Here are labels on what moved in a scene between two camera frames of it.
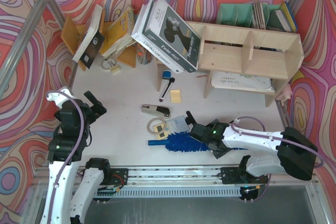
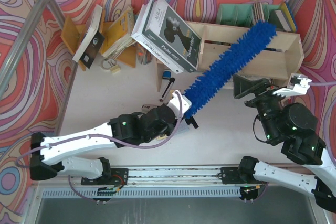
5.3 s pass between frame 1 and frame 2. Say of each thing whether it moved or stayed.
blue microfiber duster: moved
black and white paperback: stayed
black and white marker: stayed
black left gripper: moved
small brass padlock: stayed
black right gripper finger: moved
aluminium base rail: stayed
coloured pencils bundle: stayed
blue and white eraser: stayed
